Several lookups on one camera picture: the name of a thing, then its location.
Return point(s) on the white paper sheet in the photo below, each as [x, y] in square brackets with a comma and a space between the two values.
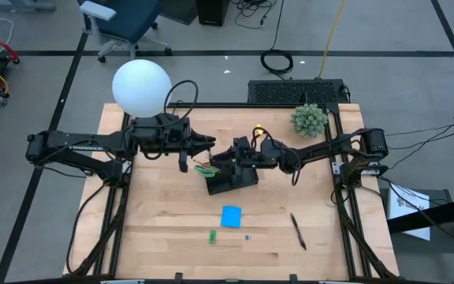
[408, 209]

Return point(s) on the black box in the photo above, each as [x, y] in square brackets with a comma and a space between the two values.
[212, 12]

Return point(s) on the thin black pen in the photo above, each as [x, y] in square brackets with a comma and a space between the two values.
[298, 231]

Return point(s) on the grey side table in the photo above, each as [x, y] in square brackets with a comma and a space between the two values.
[440, 246]

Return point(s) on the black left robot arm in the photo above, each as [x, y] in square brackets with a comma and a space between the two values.
[93, 142]

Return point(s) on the blue office chair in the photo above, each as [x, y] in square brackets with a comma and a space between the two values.
[132, 19]

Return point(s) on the green potted plant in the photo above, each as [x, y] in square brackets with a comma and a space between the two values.
[309, 120]

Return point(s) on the black mesh desk organizer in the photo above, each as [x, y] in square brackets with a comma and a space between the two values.
[243, 179]

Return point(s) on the black computer tower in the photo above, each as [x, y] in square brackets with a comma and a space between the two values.
[290, 91]

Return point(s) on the green eraser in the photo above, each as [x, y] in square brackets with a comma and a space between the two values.
[212, 237]

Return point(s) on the black table frame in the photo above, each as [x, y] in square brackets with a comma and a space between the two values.
[231, 105]

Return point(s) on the grey metal base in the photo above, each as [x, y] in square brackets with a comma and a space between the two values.
[22, 6]

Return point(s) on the black metal beam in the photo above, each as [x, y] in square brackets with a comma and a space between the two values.
[428, 215]

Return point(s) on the yellow pencil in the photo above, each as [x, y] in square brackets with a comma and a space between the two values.
[200, 162]

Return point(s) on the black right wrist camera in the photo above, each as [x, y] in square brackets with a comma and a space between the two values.
[243, 145]

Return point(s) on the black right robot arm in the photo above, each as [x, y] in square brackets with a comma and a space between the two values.
[329, 148]

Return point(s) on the blue sticky note pad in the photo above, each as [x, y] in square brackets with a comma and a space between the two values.
[231, 217]

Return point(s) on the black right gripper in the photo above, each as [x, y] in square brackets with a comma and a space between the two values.
[264, 155]

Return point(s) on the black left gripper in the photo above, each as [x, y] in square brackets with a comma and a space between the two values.
[172, 138]

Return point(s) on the white globe lamp black base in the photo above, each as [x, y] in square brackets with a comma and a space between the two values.
[140, 87]

